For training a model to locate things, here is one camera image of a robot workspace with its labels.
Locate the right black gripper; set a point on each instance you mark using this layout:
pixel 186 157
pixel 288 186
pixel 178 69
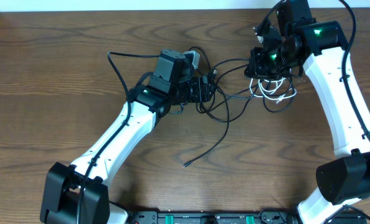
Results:
pixel 255 63

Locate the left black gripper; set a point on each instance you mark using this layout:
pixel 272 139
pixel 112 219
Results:
pixel 207 88

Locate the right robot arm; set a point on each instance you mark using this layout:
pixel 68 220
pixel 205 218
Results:
pixel 320 51

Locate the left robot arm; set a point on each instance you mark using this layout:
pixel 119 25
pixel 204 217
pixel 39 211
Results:
pixel 78 193

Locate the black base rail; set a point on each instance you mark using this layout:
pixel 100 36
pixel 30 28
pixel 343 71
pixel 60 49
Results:
pixel 270 217

